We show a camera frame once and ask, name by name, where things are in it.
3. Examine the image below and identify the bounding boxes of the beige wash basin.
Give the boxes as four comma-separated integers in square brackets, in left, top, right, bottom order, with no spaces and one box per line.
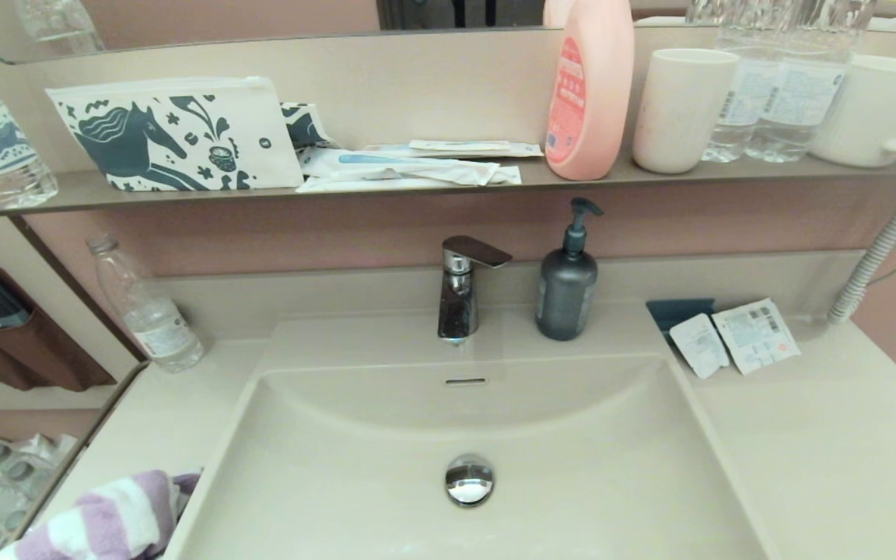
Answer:
[172,354,775,560]

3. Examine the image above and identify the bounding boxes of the wrapped toiletry packets on shelf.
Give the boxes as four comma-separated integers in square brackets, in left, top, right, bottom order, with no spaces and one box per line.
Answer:
[297,146,523,187]

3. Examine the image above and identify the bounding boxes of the white mug with handle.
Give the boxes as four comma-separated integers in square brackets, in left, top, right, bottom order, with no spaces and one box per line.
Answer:
[810,54,896,169]

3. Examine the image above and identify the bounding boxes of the white pouch blue horse print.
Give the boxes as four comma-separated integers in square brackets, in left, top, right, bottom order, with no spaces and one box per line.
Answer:
[45,75,305,192]

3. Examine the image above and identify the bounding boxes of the clear ribbed water bottle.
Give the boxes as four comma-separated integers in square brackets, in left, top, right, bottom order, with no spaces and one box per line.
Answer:
[745,0,877,164]
[701,0,785,164]

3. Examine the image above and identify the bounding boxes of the thin white blue sachet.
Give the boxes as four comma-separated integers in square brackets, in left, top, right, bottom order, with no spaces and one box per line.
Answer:
[362,138,544,159]

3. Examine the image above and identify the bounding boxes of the chrome drain stopper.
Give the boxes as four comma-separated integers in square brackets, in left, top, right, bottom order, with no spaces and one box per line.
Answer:
[445,454,495,508]

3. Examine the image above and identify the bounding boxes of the white ribbed tumbler cup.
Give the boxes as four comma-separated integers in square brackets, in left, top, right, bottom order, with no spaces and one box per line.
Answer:
[632,48,740,175]

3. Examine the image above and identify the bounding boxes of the brown holder bag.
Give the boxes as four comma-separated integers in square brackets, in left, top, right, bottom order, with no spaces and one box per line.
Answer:
[0,264,117,392]

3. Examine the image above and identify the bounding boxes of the slim clear plastic bottle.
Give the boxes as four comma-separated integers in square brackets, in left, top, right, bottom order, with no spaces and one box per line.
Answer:
[86,233,206,373]

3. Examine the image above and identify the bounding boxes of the purple white striped towel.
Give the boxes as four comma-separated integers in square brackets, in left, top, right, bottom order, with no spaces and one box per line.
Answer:
[0,469,201,560]

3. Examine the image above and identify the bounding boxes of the chrome sink faucet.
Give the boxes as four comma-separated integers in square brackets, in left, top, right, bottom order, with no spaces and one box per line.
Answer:
[437,236,513,344]

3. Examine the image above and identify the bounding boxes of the dark blue sachet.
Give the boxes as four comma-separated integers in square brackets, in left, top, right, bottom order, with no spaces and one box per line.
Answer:
[646,298,717,337]

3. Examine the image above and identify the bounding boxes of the dark grey pump soap bottle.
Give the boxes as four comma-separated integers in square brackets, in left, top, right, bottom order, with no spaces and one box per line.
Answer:
[535,197,605,341]

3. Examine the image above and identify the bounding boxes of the small white sachet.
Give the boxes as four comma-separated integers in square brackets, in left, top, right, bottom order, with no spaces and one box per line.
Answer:
[669,313,731,380]

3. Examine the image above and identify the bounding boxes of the flat white packet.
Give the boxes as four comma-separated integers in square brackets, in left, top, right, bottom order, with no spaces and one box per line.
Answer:
[295,176,457,194]

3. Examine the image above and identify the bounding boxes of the white coiled hose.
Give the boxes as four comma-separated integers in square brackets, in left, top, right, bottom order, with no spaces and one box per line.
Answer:
[828,187,896,326]

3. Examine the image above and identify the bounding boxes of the large white barcode sachet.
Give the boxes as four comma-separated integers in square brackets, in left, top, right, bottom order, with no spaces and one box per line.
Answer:
[712,298,802,376]

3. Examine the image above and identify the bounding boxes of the wall mirror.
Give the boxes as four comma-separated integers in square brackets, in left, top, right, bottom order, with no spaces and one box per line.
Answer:
[0,0,896,65]

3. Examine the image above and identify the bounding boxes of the pink lotion bottle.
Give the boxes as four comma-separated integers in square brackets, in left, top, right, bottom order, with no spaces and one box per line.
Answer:
[544,0,635,181]

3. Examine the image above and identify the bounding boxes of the grey brown wall shelf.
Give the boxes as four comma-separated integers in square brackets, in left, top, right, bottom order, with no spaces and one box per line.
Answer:
[0,152,896,219]

